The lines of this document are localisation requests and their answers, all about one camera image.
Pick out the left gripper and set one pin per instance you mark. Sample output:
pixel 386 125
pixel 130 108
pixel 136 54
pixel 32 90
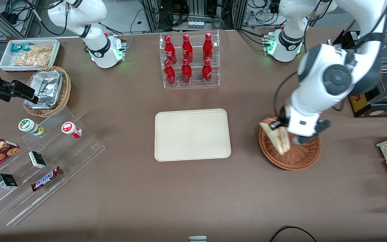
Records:
pixel 282 116

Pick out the triangle sandwich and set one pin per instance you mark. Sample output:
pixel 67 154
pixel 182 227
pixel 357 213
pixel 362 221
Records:
pixel 281 143

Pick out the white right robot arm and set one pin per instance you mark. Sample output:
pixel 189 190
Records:
pixel 96 47

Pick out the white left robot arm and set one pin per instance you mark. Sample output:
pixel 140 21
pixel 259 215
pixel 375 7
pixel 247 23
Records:
pixel 317 77

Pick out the silver foil tray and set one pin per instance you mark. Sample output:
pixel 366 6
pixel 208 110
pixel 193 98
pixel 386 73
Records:
pixel 47 87

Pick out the brown round wicker basket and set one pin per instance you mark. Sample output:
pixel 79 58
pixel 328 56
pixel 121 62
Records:
pixel 297 159

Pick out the light woven wicker basket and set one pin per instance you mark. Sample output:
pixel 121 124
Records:
pixel 64 94

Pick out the beige plastic tray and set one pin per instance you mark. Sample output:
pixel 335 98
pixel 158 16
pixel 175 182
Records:
pixel 193 134

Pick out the white plastic bin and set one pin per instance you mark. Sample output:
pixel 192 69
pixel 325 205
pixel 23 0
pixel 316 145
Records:
pixel 5 64

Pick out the clear bag of chips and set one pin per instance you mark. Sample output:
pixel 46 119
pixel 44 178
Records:
pixel 34 57

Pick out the green lid white jar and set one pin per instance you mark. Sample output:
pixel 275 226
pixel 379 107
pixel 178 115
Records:
pixel 29 126

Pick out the teal snack packet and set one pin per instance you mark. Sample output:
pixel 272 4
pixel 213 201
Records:
pixel 20 47

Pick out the red lid white jar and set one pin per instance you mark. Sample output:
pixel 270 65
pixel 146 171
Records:
pixel 70 128

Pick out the small black carton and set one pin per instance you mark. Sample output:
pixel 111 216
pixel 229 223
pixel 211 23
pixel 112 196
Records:
pixel 37 159
pixel 7 181

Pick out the clear acrylic stepped stand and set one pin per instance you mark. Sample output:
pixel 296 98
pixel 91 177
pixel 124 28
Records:
pixel 79 151

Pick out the Snickers chocolate bar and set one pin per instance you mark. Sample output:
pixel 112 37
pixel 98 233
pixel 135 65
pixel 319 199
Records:
pixel 45 179

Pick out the red cola bottle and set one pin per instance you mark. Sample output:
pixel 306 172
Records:
pixel 208 47
pixel 169 74
pixel 170 48
pixel 187 47
pixel 207 72
pixel 186 72

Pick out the clear acrylic bottle rack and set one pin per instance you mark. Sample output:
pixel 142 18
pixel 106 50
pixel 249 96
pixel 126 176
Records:
pixel 180 85

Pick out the small grey device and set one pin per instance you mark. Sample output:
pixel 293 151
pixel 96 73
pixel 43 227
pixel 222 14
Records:
pixel 197 239

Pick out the grey terminal block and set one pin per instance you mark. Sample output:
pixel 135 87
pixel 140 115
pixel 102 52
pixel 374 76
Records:
pixel 196 24

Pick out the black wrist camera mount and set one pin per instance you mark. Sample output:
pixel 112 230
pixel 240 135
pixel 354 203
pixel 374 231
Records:
pixel 324 126

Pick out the aluminium frame post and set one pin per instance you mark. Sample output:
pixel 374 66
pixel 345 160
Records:
pixel 151 16
pixel 239 15

